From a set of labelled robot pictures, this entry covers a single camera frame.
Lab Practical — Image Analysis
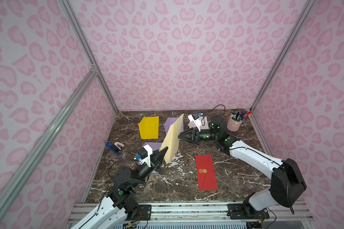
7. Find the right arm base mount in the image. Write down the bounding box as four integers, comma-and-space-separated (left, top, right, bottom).
227, 203, 270, 221

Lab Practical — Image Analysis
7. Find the purple envelope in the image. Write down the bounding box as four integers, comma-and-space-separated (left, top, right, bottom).
144, 143, 162, 173
164, 117, 184, 134

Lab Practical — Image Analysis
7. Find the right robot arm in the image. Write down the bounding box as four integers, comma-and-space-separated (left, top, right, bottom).
179, 113, 307, 216

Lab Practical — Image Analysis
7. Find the yellow envelope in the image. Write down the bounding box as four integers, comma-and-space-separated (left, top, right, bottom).
138, 116, 159, 140

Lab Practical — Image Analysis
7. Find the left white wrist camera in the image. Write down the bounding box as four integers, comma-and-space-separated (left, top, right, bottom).
134, 145, 153, 168

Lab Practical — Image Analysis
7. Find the white envelope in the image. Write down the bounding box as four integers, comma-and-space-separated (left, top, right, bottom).
188, 117, 209, 130

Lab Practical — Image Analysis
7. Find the pink pen cup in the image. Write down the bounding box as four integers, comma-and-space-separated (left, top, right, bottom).
227, 115, 242, 132

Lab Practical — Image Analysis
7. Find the aluminium front rail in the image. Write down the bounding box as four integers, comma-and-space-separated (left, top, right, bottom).
65, 200, 316, 229

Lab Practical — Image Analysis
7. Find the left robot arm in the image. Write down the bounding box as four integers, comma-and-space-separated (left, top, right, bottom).
72, 145, 169, 229

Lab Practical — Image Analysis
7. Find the red envelope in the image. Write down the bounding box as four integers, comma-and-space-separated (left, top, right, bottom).
195, 155, 218, 190

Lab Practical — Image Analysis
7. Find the beige envelope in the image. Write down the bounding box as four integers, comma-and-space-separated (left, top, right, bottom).
160, 114, 184, 164

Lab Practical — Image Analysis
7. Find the blue stapler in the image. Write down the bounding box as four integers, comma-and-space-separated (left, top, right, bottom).
105, 140, 125, 156

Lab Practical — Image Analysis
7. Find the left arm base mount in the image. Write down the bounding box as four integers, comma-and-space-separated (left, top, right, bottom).
117, 199, 152, 220

